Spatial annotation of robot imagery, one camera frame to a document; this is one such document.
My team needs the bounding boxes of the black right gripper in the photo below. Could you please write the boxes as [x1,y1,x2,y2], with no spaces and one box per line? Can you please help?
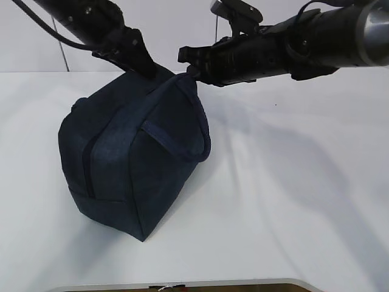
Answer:
[178,36,289,87]

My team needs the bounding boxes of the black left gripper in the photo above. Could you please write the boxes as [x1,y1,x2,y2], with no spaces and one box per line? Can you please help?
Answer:
[92,26,157,78]

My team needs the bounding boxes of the navy blue lunch bag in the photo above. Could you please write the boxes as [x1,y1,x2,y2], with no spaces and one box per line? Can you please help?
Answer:
[58,67,211,241]

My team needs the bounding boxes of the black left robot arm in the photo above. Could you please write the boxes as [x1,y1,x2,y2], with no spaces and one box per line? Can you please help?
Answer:
[36,0,157,79]

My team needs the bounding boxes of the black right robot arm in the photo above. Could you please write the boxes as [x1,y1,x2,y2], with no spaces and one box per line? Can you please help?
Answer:
[178,1,388,87]

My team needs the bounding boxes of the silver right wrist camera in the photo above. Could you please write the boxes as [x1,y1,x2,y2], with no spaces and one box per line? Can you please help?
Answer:
[210,0,263,38]

